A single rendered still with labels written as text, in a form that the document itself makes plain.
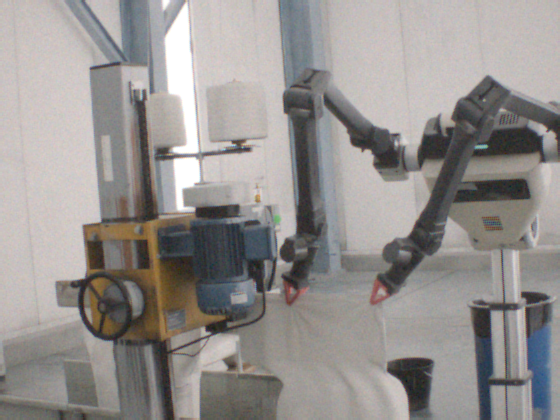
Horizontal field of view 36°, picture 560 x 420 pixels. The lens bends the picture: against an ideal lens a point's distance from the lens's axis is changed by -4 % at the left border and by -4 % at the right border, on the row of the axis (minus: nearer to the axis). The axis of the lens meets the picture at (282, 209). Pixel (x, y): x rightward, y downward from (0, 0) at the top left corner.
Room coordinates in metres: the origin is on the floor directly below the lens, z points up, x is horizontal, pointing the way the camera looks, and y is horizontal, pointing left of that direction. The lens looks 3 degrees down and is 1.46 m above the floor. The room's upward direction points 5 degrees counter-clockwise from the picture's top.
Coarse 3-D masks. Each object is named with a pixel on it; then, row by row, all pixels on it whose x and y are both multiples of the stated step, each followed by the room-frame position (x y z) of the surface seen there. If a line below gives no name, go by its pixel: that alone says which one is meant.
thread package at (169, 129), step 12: (156, 96) 2.50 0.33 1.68; (168, 96) 2.51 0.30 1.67; (180, 96) 2.55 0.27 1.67; (156, 108) 2.50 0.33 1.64; (168, 108) 2.50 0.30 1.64; (180, 108) 2.54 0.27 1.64; (156, 120) 2.50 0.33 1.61; (168, 120) 2.50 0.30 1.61; (180, 120) 2.53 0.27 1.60; (156, 132) 2.49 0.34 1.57; (168, 132) 2.50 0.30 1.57; (180, 132) 2.52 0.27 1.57; (156, 144) 2.49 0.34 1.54; (168, 144) 2.50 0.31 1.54; (180, 144) 2.52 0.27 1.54
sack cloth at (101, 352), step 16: (176, 336) 2.77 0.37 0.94; (192, 336) 2.75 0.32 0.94; (96, 352) 2.90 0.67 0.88; (112, 352) 2.87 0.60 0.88; (176, 352) 2.75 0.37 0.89; (192, 352) 2.74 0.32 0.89; (96, 368) 2.87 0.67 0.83; (112, 368) 2.84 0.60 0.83; (176, 368) 2.73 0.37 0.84; (192, 368) 2.75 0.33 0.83; (96, 384) 2.87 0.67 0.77; (112, 384) 2.82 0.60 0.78; (176, 384) 2.72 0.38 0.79; (192, 384) 2.77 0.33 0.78; (112, 400) 2.82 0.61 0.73; (192, 400) 2.76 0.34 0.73; (192, 416) 2.76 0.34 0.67
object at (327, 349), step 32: (288, 320) 2.59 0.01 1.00; (320, 320) 2.53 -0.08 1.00; (352, 320) 2.47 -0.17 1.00; (256, 352) 2.63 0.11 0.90; (288, 352) 2.60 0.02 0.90; (320, 352) 2.54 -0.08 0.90; (352, 352) 2.48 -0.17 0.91; (384, 352) 2.43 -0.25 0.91; (288, 384) 2.53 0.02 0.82; (320, 384) 2.48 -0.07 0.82; (352, 384) 2.43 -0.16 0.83; (384, 384) 2.41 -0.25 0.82; (288, 416) 2.52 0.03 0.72; (320, 416) 2.46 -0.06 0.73; (352, 416) 2.42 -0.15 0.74; (384, 416) 2.39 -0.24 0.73
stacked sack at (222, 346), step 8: (216, 336) 5.66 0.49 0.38; (224, 336) 5.65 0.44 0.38; (232, 336) 5.64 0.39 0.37; (208, 344) 5.42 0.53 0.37; (216, 344) 5.42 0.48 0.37; (224, 344) 5.47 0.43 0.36; (232, 344) 5.53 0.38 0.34; (208, 352) 5.28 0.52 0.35; (216, 352) 5.35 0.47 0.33; (224, 352) 5.43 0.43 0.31; (232, 352) 5.50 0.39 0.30; (208, 360) 5.27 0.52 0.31; (216, 360) 5.35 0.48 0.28
